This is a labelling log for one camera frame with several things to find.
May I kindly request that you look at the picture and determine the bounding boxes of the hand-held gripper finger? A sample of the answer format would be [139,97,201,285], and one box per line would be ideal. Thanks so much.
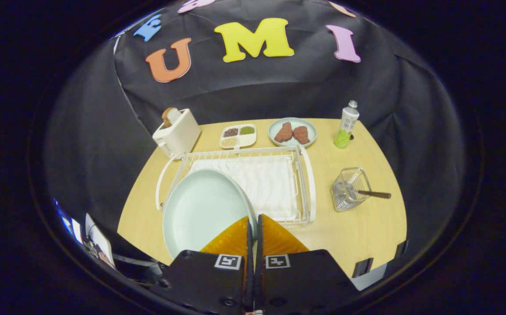
[150,215,254,315]
[255,213,360,315]

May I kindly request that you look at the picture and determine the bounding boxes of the large pale green plate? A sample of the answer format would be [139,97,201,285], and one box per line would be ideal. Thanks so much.
[162,168,258,261]

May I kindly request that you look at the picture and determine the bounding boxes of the white wire dish rack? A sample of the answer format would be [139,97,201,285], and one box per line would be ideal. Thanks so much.
[155,146,317,226]

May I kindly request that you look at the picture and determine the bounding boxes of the clear wire cutlery basket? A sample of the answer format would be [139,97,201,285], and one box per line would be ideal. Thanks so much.
[332,168,372,213]

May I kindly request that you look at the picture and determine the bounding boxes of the metal spoon with brown handle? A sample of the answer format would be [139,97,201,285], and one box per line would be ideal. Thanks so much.
[345,188,392,202]

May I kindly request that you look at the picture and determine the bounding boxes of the white divided snack dish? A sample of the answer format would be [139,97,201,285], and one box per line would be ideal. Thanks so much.
[220,124,257,149]

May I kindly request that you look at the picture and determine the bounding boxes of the small pale green plate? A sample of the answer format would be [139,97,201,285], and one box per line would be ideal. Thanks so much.
[268,117,318,148]

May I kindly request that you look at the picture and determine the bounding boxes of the white drying mat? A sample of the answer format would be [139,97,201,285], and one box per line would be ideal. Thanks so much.
[189,156,299,221]

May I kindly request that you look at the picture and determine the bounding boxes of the brown meat piece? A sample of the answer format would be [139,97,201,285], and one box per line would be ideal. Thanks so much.
[274,122,294,143]
[293,126,311,145]

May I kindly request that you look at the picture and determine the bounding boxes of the white toaster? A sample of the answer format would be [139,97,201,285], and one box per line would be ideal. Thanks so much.
[152,108,202,159]

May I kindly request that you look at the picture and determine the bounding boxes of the white flat sheet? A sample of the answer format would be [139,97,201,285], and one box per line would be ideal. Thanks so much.
[85,213,116,268]

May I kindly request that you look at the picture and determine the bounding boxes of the green drink bottle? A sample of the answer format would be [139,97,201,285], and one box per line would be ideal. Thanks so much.
[334,100,360,149]

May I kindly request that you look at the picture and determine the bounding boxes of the brown bread slice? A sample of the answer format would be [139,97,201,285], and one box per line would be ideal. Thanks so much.
[162,107,181,128]

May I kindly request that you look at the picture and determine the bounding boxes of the black backdrop cloth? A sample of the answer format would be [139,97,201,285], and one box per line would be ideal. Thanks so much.
[43,0,468,263]

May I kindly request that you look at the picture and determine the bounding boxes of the computer monitor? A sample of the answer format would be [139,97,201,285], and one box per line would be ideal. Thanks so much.
[54,199,83,245]

